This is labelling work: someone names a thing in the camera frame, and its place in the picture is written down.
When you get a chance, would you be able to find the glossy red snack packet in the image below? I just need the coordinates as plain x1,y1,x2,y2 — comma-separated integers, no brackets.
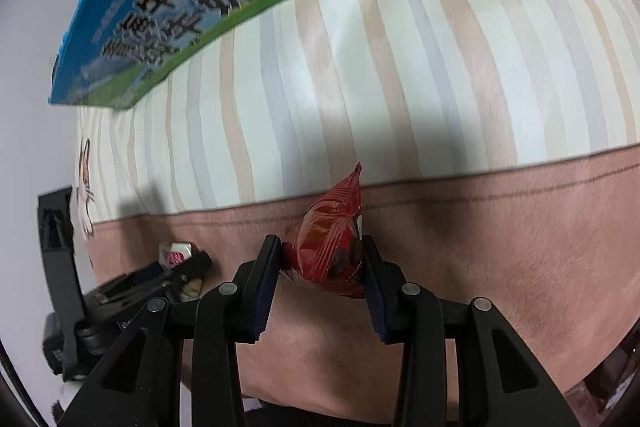
280,162,371,300

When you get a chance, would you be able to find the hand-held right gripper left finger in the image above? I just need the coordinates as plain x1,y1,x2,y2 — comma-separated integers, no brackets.
57,234,283,427

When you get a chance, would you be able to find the small pink white packet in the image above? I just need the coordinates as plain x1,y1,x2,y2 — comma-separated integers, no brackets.
159,242,206,303

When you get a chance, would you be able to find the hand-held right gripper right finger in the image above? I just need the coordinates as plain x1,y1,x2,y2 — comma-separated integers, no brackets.
361,234,573,427

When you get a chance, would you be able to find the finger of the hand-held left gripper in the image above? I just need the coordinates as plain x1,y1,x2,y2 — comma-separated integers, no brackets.
92,263,168,303
120,251,213,308

